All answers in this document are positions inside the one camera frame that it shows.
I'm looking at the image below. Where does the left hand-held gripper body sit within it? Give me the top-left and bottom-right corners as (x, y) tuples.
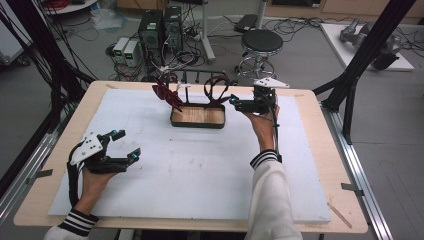
(68, 133), (130, 175)

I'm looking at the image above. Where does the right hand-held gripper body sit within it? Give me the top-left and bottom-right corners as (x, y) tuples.
(250, 77), (290, 116)

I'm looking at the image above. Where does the dark red bow tie black strap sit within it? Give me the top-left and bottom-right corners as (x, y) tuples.
(203, 74), (233, 108)

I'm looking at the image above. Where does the black hook rack wooden tray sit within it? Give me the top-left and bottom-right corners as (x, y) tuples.
(169, 69), (230, 130)

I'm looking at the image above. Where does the striped dark red bow tie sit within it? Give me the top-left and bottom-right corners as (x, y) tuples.
(151, 73), (193, 113)

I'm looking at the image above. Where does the person's right hand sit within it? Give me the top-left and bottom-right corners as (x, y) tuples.
(244, 105), (281, 153)

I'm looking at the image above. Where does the person's left hand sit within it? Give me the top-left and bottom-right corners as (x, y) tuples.
(73, 165), (118, 216)

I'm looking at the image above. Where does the white foam board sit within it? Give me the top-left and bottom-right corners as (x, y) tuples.
(48, 88), (333, 224)

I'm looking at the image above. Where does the black round stool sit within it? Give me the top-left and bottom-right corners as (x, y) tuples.
(234, 29), (285, 87)

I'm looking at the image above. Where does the grey table leg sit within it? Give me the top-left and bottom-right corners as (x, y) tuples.
(199, 0), (217, 65)

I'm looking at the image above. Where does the black flat device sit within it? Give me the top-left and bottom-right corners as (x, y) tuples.
(233, 13), (259, 34)

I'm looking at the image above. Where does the white power supply unit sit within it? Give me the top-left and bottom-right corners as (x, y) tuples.
(112, 37), (130, 63)
(122, 40), (141, 68)

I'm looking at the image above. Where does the white floor platform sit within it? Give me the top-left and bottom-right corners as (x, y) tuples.
(319, 22), (416, 72)

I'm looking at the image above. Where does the slim black computer tower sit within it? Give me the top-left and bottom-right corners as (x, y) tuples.
(163, 5), (185, 54)

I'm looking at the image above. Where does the large black computer tower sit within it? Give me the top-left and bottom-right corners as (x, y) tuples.
(137, 9), (165, 67)

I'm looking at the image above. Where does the clear plastic bag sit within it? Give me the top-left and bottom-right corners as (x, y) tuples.
(90, 7), (128, 32)

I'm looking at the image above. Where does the white round table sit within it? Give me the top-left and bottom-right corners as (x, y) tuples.
(42, 0), (100, 16)

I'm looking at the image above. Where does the thin wooden stick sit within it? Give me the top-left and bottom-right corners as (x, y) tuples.
(326, 202), (354, 230)

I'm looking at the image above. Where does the right hand-held gripper black cable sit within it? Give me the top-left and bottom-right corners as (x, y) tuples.
(270, 105), (283, 164)

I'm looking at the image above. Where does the hand-held gripper black cable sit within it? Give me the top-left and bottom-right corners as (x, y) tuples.
(66, 141), (85, 208)
(270, 105), (283, 164)

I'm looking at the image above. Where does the left hand-held gripper black cable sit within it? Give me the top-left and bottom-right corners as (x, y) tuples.
(66, 141), (85, 208)

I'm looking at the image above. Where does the grey metal bracket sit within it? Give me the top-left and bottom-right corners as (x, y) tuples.
(340, 182), (365, 197)
(25, 168), (54, 185)

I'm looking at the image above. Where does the aluminium rail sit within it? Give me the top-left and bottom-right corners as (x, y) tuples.
(0, 109), (78, 223)
(320, 102), (395, 240)

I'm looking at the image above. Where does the tangle of floor cables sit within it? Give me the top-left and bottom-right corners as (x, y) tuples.
(105, 6), (214, 84)

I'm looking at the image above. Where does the black frame post with cables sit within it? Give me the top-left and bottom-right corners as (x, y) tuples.
(0, 0), (96, 134)

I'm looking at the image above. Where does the black frame post with braces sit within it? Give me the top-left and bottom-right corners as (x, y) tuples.
(312, 0), (418, 146)

